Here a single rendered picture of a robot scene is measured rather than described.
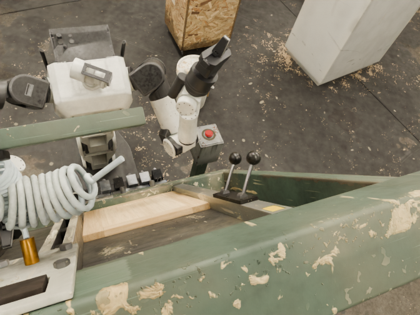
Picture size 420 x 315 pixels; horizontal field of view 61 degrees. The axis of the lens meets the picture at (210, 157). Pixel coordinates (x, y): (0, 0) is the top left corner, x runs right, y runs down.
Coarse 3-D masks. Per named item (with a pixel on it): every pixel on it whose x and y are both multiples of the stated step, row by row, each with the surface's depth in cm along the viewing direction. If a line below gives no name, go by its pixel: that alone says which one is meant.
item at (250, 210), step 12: (180, 192) 142; (192, 192) 124; (204, 192) 116; (216, 192) 111; (216, 204) 102; (228, 204) 93; (240, 204) 86; (252, 204) 83; (264, 204) 80; (276, 204) 78; (240, 216) 87; (252, 216) 80
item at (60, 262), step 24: (0, 168) 41; (0, 192) 39; (24, 192) 42; (72, 216) 99; (24, 240) 41; (48, 240) 72; (72, 240) 67; (0, 264) 42; (24, 264) 42; (48, 264) 40; (72, 264) 38; (48, 288) 32; (72, 288) 31; (0, 312) 28; (24, 312) 29
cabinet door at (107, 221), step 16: (176, 192) 146; (112, 208) 140; (128, 208) 131; (144, 208) 124; (160, 208) 117; (176, 208) 110; (192, 208) 106; (208, 208) 108; (96, 224) 109; (112, 224) 104; (128, 224) 100; (144, 224) 102
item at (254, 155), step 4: (248, 152) 91; (252, 152) 90; (256, 152) 90; (248, 156) 90; (252, 156) 89; (256, 156) 89; (260, 156) 90; (248, 160) 90; (252, 160) 89; (256, 160) 89; (260, 160) 90; (252, 164) 90; (248, 172) 90; (248, 176) 90; (248, 180) 90; (244, 184) 90; (244, 188) 89; (240, 192) 90; (244, 192) 89; (236, 196) 90; (240, 196) 88; (244, 196) 88
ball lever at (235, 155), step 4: (232, 152) 102; (236, 152) 101; (232, 156) 101; (236, 156) 100; (240, 156) 101; (232, 160) 101; (236, 160) 100; (240, 160) 101; (232, 164) 102; (236, 164) 102; (232, 168) 101; (228, 176) 101; (228, 180) 101; (228, 184) 101; (224, 188) 101; (220, 192) 101; (224, 192) 100; (228, 192) 100
